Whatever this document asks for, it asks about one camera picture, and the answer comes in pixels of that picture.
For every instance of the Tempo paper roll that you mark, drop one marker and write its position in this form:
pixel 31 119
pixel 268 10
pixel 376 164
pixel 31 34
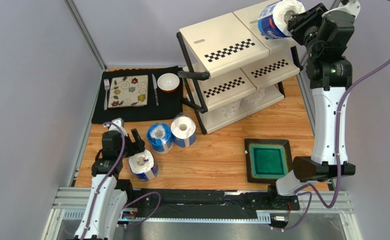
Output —
pixel 143 166
pixel 273 20

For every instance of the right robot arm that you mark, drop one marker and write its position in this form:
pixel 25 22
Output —
pixel 330 75

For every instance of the black cloth placemat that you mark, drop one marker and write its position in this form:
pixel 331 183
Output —
pixel 169 103

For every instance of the blue wrapped paper roll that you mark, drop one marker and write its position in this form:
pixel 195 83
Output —
pixel 160 138

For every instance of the cream checkered three-tier shelf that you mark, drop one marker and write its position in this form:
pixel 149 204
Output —
pixel 227 59

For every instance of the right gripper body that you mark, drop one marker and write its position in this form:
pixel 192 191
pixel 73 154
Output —
pixel 296 24

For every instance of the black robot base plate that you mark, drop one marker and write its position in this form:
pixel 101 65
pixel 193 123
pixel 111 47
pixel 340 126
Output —
pixel 209 204

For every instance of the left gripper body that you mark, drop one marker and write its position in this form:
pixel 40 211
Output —
pixel 126 146

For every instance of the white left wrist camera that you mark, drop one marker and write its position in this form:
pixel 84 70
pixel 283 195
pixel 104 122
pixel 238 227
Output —
pixel 117 125

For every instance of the white roll with blue band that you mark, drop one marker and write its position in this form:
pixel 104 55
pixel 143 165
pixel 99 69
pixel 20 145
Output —
pixel 183 130

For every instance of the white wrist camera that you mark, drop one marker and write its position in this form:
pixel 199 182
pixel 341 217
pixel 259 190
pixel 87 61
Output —
pixel 351 7
pixel 117 125

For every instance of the white patterned paper roll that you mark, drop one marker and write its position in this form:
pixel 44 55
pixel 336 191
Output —
pixel 231 108

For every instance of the green square glazed plate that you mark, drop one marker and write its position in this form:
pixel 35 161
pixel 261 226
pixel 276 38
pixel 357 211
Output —
pixel 267 160

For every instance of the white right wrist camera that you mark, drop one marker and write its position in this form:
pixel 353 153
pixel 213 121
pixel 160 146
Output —
pixel 351 7

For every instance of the white and orange bowl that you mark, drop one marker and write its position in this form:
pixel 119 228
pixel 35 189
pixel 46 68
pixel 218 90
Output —
pixel 168 82

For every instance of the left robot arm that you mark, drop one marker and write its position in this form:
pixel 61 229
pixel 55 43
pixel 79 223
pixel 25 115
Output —
pixel 108 194

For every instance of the silver table knife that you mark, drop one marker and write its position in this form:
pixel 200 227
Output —
pixel 155 89

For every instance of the silver fork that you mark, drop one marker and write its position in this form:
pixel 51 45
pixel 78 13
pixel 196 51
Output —
pixel 106 88

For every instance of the floral square plate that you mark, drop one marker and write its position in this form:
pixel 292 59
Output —
pixel 128 91

